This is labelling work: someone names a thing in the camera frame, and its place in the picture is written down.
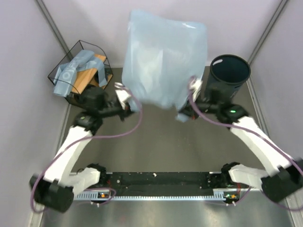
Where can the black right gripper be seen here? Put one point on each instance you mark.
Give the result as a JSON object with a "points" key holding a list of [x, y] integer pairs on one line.
{"points": [[189, 109]]}

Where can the light blue printed trash bag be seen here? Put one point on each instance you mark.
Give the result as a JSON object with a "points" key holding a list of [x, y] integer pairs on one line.
{"points": [[85, 68]]}

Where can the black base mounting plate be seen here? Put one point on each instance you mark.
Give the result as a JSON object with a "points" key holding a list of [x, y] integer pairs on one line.
{"points": [[164, 183]]}

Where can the aluminium frame rail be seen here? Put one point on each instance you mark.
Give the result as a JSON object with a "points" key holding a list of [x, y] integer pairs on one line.
{"points": [[99, 193]]}

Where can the black wire shelf rack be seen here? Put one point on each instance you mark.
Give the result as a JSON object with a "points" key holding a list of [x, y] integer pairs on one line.
{"points": [[72, 98]]}

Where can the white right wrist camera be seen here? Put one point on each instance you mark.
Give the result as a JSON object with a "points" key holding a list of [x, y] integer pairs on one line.
{"points": [[194, 86]]}

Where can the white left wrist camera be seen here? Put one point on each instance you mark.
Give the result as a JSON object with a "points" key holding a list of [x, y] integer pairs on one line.
{"points": [[123, 94]]}

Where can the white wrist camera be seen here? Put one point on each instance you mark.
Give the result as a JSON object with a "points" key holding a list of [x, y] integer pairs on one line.
{"points": [[194, 86], [123, 94]]}

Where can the dark blue trash bin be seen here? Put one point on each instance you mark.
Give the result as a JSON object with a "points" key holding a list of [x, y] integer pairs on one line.
{"points": [[228, 69]]}

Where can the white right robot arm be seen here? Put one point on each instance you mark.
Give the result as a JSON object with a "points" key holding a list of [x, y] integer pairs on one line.
{"points": [[282, 175]]}

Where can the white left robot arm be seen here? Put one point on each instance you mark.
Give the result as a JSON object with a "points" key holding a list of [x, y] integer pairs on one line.
{"points": [[55, 188]]}

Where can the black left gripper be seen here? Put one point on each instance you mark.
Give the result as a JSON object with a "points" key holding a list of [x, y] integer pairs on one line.
{"points": [[126, 112]]}

